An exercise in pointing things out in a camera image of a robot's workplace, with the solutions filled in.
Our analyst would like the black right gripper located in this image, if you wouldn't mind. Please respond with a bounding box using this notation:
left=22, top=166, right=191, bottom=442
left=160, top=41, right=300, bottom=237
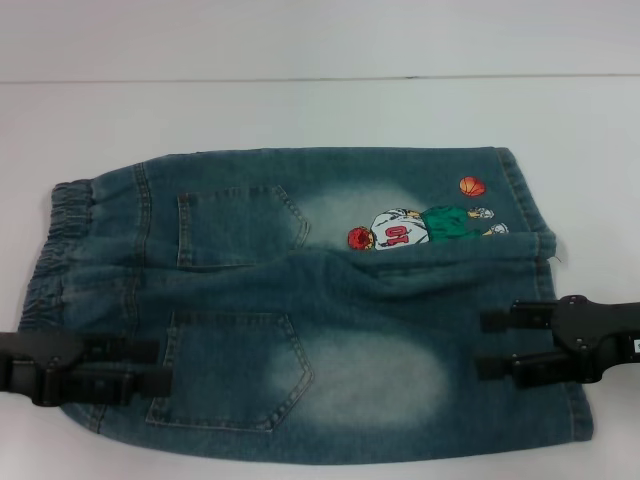
left=476, top=293, right=640, bottom=391

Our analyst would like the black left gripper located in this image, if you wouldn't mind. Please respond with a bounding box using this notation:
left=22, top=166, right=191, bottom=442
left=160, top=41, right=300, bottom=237
left=0, top=328, right=161, bottom=407

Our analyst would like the blue denim shorts basketball print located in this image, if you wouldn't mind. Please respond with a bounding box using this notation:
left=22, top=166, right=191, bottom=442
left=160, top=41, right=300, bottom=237
left=17, top=144, right=568, bottom=457

